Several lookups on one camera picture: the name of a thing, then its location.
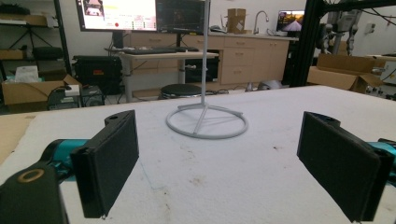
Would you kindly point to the wooden standing desk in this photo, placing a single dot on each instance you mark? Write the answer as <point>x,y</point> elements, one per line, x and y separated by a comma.
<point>168,56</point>

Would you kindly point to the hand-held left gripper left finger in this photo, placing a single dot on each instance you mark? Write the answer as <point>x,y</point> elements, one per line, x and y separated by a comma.
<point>106,168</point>

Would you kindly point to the black equipment case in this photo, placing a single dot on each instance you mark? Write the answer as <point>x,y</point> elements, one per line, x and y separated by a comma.
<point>97,73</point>

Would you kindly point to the large bright monitor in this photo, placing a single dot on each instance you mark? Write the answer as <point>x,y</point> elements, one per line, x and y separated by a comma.
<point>118,14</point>

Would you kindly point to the brown cardboard box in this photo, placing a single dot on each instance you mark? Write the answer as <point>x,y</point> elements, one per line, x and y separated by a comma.
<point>236,20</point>

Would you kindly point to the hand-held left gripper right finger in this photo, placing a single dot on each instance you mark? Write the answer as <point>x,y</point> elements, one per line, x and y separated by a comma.
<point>339,168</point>

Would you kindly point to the open cardboard box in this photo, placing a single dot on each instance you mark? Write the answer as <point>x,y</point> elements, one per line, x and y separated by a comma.
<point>28,90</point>
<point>342,73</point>

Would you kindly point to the black keyboard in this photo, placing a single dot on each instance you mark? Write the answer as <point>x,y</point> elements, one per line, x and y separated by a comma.
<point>152,50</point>

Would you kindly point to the dark monitor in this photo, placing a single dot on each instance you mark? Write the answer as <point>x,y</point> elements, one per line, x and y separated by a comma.
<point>180,15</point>

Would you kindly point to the wooden cabinet counter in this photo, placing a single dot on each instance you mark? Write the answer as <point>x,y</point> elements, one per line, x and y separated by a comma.
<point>249,59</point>

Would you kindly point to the white metal stand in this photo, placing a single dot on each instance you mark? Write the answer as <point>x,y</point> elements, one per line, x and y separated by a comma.
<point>204,121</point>

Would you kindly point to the silver faucet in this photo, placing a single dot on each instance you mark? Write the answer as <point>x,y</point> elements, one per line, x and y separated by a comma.
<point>261,20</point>

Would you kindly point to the small monitor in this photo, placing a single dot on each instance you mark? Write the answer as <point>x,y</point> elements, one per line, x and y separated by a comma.
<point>291,20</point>

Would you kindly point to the white foam mat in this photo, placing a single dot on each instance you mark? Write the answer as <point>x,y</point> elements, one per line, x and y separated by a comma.
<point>218,174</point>

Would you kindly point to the black round stool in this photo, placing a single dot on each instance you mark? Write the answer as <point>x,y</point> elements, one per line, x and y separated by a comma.
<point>181,90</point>

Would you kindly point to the grey robot figure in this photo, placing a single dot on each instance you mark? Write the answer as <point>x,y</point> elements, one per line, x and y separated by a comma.
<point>341,28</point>

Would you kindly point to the black metal frame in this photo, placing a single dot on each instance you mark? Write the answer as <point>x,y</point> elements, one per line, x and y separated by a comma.
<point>306,43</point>

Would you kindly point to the black shelf rack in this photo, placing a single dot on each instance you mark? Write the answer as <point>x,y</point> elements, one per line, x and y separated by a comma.
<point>31,37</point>

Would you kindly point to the black electronics box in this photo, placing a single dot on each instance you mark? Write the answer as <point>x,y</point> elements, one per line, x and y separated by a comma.
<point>76,98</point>

